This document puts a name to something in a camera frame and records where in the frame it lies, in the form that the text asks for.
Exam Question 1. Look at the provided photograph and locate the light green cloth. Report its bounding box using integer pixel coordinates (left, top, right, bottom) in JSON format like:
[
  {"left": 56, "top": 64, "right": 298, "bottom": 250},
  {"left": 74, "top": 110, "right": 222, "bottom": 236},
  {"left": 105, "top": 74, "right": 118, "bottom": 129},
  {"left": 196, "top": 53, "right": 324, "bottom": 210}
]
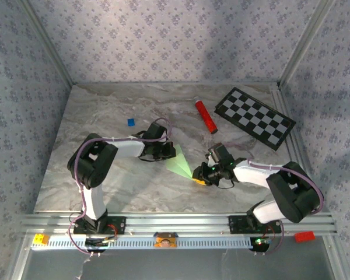
[{"left": 164, "top": 144, "right": 194, "bottom": 179}]

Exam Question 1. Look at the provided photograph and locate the red cylindrical tube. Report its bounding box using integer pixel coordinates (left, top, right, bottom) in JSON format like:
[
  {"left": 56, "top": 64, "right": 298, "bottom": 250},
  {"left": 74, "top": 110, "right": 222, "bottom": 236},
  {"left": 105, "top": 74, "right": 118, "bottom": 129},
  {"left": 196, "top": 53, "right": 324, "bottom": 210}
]
[{"left": 194, "top": 96, "right": 219, "bottom": 135}]

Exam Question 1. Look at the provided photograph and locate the orange cartoon face figure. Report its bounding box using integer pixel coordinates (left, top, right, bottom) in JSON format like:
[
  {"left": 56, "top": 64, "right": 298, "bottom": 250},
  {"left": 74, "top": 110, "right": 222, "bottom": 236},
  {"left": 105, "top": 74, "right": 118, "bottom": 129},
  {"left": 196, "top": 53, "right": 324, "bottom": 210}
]
[{"left": 153, "top": 232, "right": 179, "bottom": 249}]

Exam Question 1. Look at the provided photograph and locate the black and white checkerboard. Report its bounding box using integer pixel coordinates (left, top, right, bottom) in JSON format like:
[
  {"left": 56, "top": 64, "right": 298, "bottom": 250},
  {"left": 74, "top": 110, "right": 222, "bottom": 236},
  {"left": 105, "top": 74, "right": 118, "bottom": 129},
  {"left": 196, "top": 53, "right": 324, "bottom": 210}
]
[{"left": 213, "top": 86, "right": 298, "bottom": 152}]

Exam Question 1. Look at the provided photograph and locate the red toy brick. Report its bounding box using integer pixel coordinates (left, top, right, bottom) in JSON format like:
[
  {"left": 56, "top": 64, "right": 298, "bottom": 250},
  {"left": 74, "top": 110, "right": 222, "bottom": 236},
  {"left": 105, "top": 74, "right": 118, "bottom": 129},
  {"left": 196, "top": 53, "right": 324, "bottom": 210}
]
[{"left": 293, "top": 230, "right": 316, "bottom": 243}]

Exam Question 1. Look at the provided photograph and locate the yellow toy brick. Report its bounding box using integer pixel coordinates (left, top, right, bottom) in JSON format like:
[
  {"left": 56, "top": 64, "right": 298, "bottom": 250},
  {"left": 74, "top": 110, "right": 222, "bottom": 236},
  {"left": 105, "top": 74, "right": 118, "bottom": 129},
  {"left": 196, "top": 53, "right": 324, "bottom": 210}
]
[{"left": 32, "top": 233, "right": 51, "bottom": 245}]

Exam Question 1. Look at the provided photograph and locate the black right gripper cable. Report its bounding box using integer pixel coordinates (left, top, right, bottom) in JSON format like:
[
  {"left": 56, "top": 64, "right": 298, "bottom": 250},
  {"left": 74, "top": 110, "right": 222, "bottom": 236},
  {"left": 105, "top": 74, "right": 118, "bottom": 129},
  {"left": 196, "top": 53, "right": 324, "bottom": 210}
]
[{"left": 216, "top": 178, "right": 236, "bottom": 190}]

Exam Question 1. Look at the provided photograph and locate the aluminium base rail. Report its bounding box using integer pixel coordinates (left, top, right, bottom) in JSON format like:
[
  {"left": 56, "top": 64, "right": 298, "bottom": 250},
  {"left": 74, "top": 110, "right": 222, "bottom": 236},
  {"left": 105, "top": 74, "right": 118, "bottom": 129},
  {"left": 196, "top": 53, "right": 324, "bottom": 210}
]
[{"left": 19, "top": 212, "right": 338, "bottom": 236}]

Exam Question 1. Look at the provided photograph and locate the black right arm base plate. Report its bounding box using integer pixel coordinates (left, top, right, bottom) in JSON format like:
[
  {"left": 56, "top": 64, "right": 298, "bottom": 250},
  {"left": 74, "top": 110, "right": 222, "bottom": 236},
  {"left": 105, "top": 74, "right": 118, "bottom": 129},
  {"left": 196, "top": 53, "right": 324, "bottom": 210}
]
[{"left": 227, "top": 215, "right": 282, "bottom": 235}]

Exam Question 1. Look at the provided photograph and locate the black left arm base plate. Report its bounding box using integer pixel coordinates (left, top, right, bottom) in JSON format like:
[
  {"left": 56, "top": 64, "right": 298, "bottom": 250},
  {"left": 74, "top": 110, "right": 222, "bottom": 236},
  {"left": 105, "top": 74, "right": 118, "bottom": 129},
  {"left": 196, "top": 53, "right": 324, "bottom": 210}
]
[{"left": 72, "top": 216, "right": 127, "bottom": 236}]

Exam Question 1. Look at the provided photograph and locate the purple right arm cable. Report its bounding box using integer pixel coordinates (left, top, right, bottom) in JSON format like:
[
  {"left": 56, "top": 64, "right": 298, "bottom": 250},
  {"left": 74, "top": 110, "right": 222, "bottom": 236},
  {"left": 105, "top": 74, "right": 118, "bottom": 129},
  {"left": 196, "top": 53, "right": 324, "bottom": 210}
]
[{"left": 221, "top": 142, "right": 325, "bottom": 257}]

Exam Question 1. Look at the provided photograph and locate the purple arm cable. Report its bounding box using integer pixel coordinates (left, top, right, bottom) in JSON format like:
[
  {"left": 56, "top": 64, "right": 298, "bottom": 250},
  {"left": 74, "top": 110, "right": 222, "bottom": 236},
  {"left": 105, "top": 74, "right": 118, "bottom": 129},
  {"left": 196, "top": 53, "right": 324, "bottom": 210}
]
[
  {"left": 67, "top": 117, "right": 173, "bottom": 258},
  {"left": 221, "top": 142, "right": 325, "bottom": 257}
]

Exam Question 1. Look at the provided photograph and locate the white slotted cable duct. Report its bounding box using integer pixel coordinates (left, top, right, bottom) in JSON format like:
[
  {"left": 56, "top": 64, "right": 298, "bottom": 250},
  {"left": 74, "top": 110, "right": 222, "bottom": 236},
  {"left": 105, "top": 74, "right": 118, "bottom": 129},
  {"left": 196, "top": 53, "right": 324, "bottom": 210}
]
[{"left": 30, "top": 234, "right": 254, "bottom": 251}]

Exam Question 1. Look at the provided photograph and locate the aluminium side rail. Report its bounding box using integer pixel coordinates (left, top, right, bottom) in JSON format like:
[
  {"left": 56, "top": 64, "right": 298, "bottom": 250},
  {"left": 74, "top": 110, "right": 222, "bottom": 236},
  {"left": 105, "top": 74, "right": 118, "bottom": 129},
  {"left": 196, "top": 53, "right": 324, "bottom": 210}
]
[{"left": 270, "top": 89, "right": 321, "bottom": 212}]

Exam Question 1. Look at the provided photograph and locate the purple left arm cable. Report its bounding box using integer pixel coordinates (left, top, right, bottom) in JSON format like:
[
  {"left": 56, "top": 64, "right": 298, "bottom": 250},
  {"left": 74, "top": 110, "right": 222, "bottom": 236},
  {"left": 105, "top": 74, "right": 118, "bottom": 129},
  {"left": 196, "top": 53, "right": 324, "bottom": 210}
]
[{"left": 67, "top": 117, "right": 173, "bottom": 258}]

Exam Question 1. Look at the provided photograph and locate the aluminium frame post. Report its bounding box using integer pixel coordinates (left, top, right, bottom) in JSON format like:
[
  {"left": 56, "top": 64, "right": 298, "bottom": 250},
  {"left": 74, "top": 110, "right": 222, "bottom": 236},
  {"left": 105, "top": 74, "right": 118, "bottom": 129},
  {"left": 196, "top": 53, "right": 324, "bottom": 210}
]
[{"left": 278, "top": 0, "right": 336, "bottom": 88}]

